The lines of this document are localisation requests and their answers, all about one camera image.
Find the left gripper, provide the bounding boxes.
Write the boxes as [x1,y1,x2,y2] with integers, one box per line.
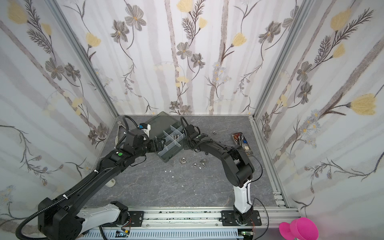
[133,137,167,159]

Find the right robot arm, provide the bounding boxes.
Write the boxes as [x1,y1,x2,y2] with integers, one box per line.
[180,117,264,226]

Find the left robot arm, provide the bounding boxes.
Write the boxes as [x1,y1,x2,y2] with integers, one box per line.
[15,119,165,240]

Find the green compartment organizer box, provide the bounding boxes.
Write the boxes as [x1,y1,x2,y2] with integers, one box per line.
[145,112,186,163]

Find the metal kitchen tongs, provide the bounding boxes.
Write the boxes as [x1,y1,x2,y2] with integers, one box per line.
[115,121,126,144]

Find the small tray with tools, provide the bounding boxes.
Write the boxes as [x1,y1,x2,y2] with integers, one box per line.
[231,132,253,156]

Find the white pill bottle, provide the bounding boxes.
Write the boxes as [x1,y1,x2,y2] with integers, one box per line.
[105,179,116,188]

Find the pink plastic cup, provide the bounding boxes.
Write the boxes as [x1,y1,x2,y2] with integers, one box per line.
[279,218,319,240]

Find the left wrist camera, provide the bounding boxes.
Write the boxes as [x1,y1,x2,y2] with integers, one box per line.
[138,123,151,137]

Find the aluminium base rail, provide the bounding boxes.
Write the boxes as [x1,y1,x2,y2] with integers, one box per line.
[74,206,301,240]

